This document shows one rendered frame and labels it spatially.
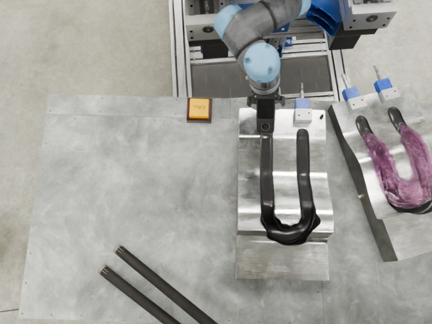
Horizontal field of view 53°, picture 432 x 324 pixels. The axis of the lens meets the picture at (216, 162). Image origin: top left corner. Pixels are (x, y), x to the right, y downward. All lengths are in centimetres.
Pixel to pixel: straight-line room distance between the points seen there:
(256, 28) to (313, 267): 67
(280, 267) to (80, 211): 63
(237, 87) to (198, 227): 95
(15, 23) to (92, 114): 138
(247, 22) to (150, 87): 142
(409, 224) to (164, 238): 70
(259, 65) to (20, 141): 172
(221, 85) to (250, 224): 105
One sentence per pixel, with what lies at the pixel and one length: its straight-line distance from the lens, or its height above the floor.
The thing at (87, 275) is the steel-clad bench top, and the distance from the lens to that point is 136.
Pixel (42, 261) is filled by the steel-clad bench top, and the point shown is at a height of 80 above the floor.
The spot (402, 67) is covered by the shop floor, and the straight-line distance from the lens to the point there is 257.
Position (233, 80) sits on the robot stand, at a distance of 211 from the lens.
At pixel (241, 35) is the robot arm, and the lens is 98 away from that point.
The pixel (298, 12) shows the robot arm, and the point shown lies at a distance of 105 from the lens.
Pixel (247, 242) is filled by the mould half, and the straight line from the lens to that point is 125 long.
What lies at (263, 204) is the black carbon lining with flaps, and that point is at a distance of 121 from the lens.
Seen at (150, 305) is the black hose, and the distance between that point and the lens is 127.
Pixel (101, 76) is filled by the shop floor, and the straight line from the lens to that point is 244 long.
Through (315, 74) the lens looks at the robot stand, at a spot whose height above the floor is 21.
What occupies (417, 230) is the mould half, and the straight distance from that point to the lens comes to 132.
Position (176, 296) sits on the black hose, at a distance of 123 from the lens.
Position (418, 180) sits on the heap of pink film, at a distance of 136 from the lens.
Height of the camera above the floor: 211
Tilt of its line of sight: 75 degrees down
